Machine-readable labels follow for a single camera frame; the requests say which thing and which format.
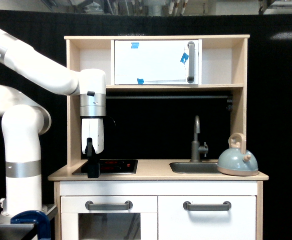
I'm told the grey toy sink basin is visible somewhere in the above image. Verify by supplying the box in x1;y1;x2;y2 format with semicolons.
169;162;220;174

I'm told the grey microwave handle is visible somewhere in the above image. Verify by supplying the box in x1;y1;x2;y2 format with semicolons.
187;41;195;83

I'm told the blue beige toy teapot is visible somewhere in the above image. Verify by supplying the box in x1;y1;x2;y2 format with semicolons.
217;133;258;177

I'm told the wooden toy kitchen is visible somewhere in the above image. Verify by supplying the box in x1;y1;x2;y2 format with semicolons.
48;34;268;240

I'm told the blue tape piece top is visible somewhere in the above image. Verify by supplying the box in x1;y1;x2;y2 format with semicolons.
131;42;139;49

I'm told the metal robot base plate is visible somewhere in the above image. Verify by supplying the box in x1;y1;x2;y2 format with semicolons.
0;204;58;229

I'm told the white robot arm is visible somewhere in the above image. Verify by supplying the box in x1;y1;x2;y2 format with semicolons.
0;29;106;217

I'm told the white toy microwave door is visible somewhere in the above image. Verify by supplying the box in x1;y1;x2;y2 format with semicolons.
114;39;202;85

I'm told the black toy stove top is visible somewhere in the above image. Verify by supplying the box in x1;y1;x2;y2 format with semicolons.
72;159;138;175

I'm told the blue c-clamp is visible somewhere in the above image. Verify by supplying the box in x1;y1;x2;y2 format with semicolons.
10;210;52;240

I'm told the blue tape piece right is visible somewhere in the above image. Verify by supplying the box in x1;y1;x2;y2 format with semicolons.
180;52;189;64

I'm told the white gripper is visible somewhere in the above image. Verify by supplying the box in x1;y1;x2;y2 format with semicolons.
81;118;104;178

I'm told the grey cabinet door handle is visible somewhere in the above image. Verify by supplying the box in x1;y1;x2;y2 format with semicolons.
183;201;231;212

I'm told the grey toy faucet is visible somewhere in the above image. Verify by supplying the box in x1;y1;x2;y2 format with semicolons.
190;115;208;163

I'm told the grey oven door handle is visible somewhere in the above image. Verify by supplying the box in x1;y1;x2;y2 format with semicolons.
85;200;133;211

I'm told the blue tape piece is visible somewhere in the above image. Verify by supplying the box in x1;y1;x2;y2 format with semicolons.
137;78;144;85
180;52;189;64
131;42;139;49

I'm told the grey hanging rail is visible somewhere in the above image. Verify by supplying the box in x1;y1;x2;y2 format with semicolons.
106;95;232;100

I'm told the blue tape piece bottom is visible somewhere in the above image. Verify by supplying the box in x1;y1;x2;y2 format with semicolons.
137;78;144;85

